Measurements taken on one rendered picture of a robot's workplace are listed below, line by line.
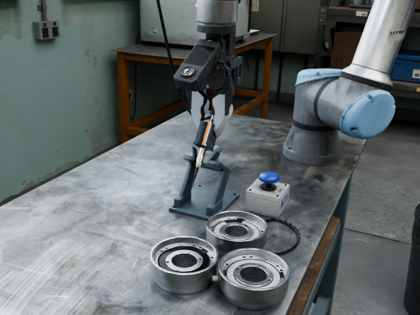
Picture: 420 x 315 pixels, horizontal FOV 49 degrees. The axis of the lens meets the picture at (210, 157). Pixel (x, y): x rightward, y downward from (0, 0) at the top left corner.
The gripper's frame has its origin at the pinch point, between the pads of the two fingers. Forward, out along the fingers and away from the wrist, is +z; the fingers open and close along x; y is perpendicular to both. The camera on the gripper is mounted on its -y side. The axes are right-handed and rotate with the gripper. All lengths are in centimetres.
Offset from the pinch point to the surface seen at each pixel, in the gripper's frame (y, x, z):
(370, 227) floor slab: 156, -23, 95
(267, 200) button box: 0.4, -13.1, 12.2
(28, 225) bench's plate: -24.5, 24.5, 15.7
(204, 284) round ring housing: -26.7, -13.0, 13.9
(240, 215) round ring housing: -7.5, -10.8, 12.2
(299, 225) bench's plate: 0.1, -20.0, 15.5
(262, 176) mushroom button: 2.5, -11.1, 8.3
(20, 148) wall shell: 85, 151, 60
